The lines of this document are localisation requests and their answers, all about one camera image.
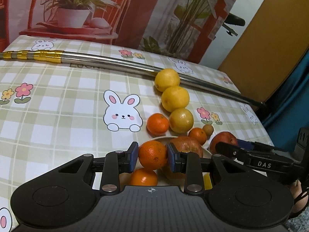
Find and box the brownish red apple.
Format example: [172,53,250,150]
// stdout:
[161,136,203,180]

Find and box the orange tangerine one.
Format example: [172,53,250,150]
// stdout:
[146,113,169,136]

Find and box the yellow lemon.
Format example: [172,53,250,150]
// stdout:
[161,86,190,112]
[154,69,180,92]

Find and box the orange tangerine two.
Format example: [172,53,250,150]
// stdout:
[188,127,207,146]

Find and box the black exercise equipment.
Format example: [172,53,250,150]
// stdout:
[222,13,246,36]

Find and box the orange tangerine three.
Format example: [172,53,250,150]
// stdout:
[129,168,158,186]

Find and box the dark red apple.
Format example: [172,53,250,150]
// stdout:
[208,131,239,155]

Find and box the orange wooden board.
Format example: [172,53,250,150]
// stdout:
[219,0,308,102]

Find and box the small green-yellow fruit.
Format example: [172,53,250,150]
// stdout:
[169,108,194,134]

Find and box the person's right hand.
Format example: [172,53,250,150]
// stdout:
[289,180,308,219]

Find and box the metal telescopic pole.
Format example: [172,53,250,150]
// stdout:
[1,50,265,107]

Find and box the beige round plate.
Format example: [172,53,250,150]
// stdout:
[119,136,212,190]

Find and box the printed room backdrop poster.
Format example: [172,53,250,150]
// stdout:
[1,0,236,63]

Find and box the teal fabric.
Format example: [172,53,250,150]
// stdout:
[256,53,308,152]

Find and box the orange tangerine four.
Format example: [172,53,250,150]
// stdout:
[138,140,168,170]

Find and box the small kiwi fruit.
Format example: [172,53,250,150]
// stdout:
[202,124,214,137]

